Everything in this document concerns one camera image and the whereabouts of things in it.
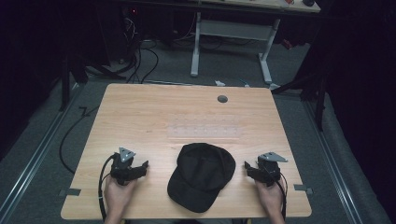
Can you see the white-framed wooden desk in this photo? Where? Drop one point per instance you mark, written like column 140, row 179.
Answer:
column 233, row 30

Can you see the small red object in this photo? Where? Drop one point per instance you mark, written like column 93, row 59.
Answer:
column 287, row 44

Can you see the metal floor rail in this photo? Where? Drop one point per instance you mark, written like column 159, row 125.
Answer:
column 334, row 174
column 34, row 161

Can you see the dark curtain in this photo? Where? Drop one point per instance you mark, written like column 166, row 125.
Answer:
column 361, row 93

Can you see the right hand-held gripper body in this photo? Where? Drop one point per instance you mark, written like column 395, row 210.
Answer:
column 269, row 171

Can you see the person's right hand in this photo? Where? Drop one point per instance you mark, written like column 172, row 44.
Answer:
column 271, row 197

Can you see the black baseball cap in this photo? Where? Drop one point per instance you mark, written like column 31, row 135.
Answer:
column 200, row 177

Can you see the black computer mouse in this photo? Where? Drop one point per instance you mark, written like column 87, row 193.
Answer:
column 308, row 2

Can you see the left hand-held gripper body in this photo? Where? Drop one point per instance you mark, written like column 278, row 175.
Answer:
column 122, row 169

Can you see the small white floor object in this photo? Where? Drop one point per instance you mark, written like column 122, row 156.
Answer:
column 219, row 83

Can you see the black metal stand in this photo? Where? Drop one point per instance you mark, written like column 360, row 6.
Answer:
column 65, row 84
column 311, row 90

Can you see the person's left hand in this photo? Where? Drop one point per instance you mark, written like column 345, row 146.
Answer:
column 117, row 196

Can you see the clear tape patch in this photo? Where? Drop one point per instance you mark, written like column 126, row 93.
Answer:
column 204, row 127

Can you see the grey tape strip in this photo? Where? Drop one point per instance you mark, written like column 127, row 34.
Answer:
column 302, row 188
column 70, row 192

